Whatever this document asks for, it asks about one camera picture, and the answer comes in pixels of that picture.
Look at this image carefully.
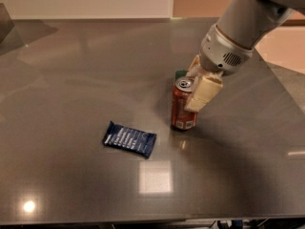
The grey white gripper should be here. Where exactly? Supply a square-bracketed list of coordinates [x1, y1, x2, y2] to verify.
[185, 25, 254, 113]

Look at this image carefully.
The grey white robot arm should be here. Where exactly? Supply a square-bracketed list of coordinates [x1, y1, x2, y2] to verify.
[185, 0, 305, 112]

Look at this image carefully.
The blue rxbar blueberry wrapper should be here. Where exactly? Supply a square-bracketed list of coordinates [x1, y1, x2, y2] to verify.
[102, 121, 157, 158]

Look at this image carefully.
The red coke can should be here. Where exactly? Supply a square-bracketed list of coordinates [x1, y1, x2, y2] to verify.
[171, 76, 197, 130]

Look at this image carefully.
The green and yellow sponge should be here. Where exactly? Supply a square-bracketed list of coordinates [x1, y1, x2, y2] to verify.
[174, 70, 187, 79]

